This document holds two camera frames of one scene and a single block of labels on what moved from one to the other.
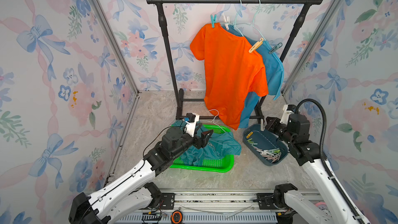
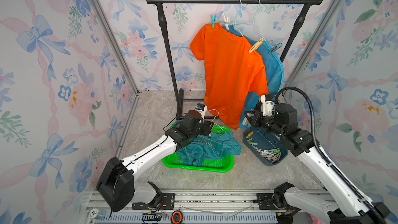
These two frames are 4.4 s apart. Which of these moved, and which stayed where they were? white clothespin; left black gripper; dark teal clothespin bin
Moved: left black gripper
Stayed: dark teal clothespin bin; white clothespin
